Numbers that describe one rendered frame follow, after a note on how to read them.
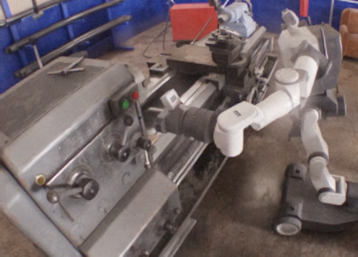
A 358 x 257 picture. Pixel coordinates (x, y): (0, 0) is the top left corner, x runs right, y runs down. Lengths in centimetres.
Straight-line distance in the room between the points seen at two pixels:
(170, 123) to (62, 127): 32
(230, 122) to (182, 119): 14
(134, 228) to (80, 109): 52
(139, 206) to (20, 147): 57
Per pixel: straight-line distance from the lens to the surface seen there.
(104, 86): 85
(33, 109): 83
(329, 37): 118
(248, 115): 64
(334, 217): 192
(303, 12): 528
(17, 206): 75
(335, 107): 136
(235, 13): 247
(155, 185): 112
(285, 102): 73
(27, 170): 72
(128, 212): 105
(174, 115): 71
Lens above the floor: 168
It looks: 38 degrees down
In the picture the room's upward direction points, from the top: 8 degrees counter-clockwise
